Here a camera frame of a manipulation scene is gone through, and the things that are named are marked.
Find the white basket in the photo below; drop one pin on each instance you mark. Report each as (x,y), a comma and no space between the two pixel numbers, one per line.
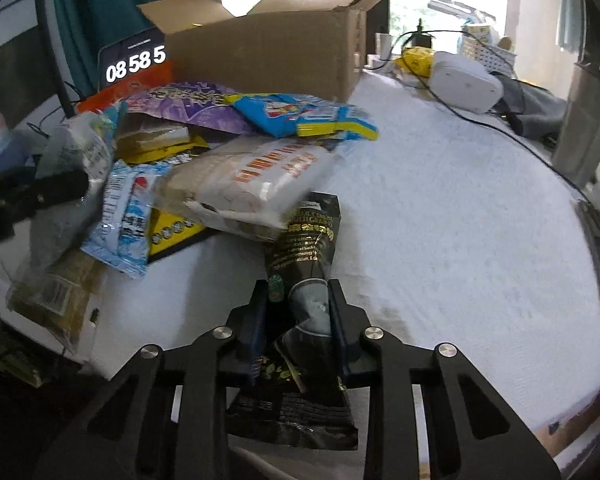
(485,52)

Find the brown biscuit packet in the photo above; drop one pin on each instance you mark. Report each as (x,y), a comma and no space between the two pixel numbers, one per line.
(150,135)

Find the olive snack packet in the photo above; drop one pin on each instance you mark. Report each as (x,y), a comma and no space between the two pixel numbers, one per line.
(55,290)

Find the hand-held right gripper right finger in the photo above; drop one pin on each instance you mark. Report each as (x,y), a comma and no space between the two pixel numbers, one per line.
(337,320)

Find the white desk lamp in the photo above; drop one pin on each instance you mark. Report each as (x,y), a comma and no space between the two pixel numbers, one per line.
(460,80)

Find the yellow black snack packet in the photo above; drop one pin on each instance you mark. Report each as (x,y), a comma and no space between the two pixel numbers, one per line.
(172,235)

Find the cardboard box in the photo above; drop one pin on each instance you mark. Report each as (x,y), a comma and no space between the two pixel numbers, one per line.
(260,55)

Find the light blue white snack packet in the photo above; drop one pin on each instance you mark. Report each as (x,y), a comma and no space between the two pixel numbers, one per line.
(125,220)

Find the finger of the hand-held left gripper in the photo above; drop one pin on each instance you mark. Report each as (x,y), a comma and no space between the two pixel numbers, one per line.
(55,187)

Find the tablet clock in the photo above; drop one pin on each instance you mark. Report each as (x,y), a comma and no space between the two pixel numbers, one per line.
(135,65)

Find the teal curtain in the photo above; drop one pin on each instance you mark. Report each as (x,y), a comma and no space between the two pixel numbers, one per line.
(105,5)

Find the clear grey snack packet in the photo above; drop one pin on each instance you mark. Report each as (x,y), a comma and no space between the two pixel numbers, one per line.
(80,150)

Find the purple snack packet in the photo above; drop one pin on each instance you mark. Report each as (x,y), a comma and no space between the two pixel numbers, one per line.
(190,102)

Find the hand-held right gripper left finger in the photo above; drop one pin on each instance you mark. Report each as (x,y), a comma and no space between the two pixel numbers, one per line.
(260,320)

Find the steel thermos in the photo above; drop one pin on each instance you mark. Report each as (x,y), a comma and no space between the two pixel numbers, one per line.
(585,120)

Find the blue yellow snack packet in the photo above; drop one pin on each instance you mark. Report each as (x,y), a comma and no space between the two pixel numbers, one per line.
(290,112)

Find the grey cloth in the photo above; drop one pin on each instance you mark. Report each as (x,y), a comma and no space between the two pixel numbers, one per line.
(535,105)

